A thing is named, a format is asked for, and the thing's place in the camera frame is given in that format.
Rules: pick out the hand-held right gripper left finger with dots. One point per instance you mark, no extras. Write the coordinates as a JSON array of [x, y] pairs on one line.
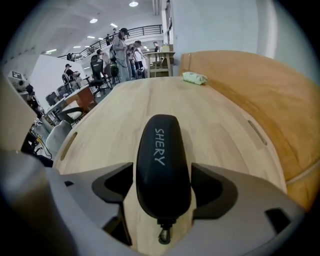
[[82, 185]]

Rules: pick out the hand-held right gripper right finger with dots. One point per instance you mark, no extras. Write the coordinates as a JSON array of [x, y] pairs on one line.
[[237, 225]]

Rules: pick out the black zippered pouch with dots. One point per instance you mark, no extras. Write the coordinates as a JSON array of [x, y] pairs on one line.
[[163, 175]]

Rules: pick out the grey chair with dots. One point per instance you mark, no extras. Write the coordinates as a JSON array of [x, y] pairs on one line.
[[58, 137]]

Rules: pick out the brown desk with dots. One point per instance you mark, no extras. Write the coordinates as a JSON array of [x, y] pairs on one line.
[[82, 97]]

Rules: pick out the black office chair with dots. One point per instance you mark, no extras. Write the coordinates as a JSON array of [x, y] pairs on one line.
[[97, 70]]

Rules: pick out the large brown cardboard sheet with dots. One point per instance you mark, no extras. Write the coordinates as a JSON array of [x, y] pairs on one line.
[[250, 82]]

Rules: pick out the white table at left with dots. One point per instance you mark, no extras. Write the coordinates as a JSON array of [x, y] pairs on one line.
[[160, 53]]

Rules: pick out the round ceiling light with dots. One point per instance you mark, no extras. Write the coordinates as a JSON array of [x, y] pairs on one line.
[[133, 4], [93, 20]]

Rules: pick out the black balcony railing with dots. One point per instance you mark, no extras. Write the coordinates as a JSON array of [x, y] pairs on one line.
[[145, 30]]

